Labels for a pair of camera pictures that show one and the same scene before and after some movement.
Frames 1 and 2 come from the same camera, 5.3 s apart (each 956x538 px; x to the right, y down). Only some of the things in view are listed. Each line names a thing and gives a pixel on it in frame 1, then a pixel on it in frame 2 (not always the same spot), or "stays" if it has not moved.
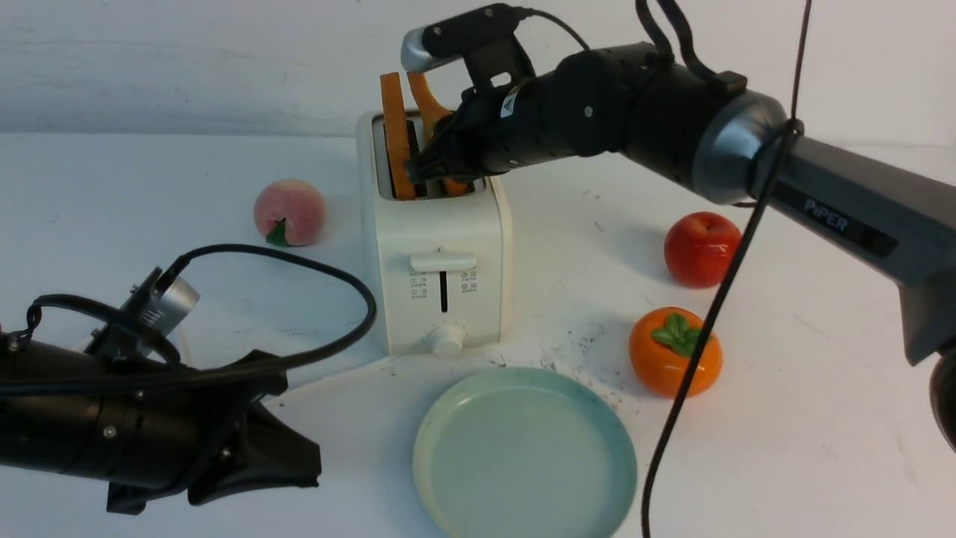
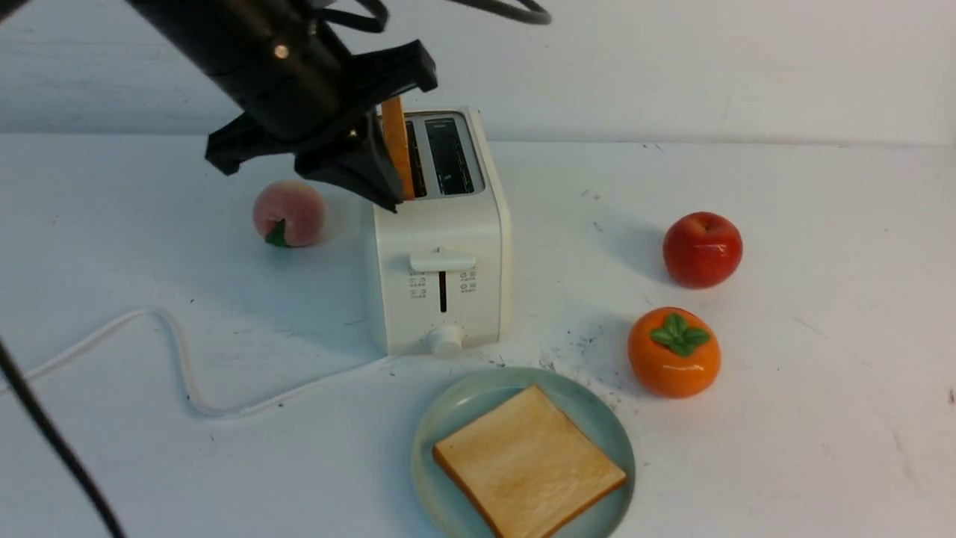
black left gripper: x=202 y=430 -> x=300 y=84
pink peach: x=290 y=213 stays
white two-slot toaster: x=438 y=261 stays
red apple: x=699 y=247 stays
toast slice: x=398 y=134 stays
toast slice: x=432 y=115 -> x=526 y=466
